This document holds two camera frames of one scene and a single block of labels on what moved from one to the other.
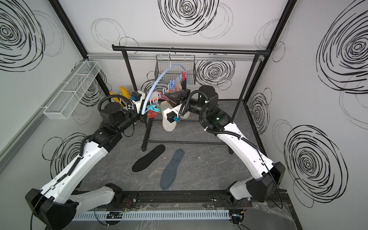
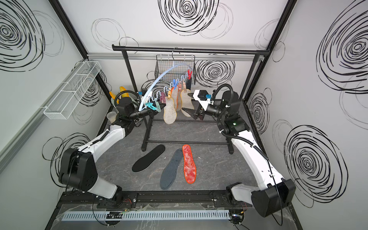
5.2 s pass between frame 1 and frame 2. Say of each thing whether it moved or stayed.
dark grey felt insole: stayed
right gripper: moved
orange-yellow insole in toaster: stayed
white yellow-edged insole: moved
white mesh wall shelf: stayed
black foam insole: stayed
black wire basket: stayed
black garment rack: stayed
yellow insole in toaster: stayed
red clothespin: moved
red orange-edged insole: moved
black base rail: stayed
